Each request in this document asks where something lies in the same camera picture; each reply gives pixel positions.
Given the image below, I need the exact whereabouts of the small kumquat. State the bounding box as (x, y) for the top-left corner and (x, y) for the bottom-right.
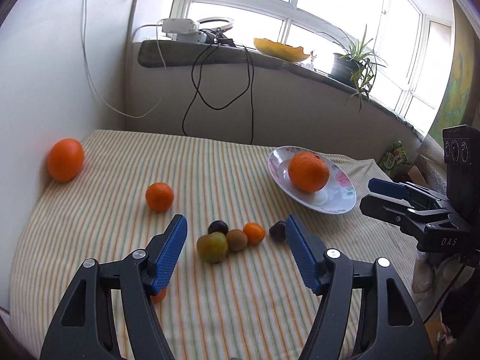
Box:
(243, 223), (265, 245)

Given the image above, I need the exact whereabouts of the grey stone windowsill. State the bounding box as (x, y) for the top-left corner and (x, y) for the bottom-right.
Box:
(137, 39), (417, 132)

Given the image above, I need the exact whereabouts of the white cable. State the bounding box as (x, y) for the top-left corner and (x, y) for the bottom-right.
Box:
(80, 0), (167, 119)

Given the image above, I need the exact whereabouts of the large oval orange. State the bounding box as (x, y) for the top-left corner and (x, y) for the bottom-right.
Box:
(47, 138), (85, 183)

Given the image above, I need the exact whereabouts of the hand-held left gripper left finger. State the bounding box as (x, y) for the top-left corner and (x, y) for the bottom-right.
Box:
(39, 214), (188, 360)

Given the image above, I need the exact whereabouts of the potted spider plant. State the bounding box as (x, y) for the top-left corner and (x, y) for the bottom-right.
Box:
(322, 24), (389, 113)

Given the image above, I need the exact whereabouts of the yellow wall poster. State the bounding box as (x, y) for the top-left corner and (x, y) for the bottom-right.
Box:
(427, 45), (480, 143)

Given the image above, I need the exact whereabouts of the white framed window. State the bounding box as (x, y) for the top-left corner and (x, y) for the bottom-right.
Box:
(169, 0), (454, 136)

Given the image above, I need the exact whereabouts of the brown kiwi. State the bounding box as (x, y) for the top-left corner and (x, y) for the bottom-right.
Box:
(226, 229), (248, 252)

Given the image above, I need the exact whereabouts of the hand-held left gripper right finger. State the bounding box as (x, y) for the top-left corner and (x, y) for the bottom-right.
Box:
(285, 214), (439, 360)

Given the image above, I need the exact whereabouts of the white electronic device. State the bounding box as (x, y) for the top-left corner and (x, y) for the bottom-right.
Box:
(157, 18), (216, 44)

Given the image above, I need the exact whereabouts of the straight black cable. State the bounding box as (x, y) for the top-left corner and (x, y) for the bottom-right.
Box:
(240, 45), (257, 145)

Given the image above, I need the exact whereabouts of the cardboard box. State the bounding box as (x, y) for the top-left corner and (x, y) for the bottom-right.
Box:
(401, 165), (426, 184)

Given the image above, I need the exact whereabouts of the yellow melon rind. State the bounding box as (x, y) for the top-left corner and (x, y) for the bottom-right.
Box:
(253, 37), (312, 64)

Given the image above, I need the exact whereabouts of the patterned grey cloth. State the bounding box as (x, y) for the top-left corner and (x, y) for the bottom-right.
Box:
(416, 135), (451, 196)

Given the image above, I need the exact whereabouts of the green round fruit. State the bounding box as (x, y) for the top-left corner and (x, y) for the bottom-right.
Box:
(196, 232), (229, 264)

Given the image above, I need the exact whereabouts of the floral white plate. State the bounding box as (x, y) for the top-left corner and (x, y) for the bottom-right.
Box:
(267, 146), (357, 214)

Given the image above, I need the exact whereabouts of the looped black cable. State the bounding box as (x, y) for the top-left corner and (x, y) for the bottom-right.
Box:
(182, 43), (250, 136)

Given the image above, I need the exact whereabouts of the striped blanket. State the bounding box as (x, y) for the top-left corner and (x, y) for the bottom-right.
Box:
(7, 129), (417, 360)

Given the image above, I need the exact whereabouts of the green snack packet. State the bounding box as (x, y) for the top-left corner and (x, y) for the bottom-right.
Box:
(379, 140), (409, 175)

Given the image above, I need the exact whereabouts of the white ring light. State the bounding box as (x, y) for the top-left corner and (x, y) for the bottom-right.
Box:
(195, 16), (235, 40)

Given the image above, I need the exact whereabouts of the large round orange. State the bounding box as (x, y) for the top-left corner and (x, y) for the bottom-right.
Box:
(287, 152), (331, 193)

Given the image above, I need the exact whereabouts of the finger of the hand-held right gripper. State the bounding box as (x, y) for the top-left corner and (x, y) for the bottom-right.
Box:
(367, 178), (451, 212)
(359, 194), (467, 235)

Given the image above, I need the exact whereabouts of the medium mandarin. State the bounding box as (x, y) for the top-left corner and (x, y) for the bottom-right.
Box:
(145, 182), (175, 212)

